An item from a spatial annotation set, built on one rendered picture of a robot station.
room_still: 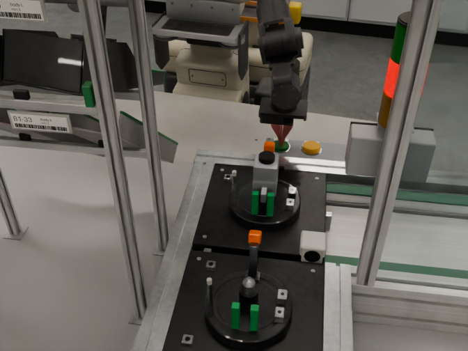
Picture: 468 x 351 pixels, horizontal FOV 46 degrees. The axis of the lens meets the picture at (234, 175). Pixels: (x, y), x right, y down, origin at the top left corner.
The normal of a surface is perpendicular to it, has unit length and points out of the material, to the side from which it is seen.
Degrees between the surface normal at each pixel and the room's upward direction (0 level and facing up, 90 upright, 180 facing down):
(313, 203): 0
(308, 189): 0
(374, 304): 90
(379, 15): 90
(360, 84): 0
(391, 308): 90
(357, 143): 90
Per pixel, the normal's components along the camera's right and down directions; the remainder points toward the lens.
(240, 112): 0.00, -0.78
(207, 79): -0.26, 0.71
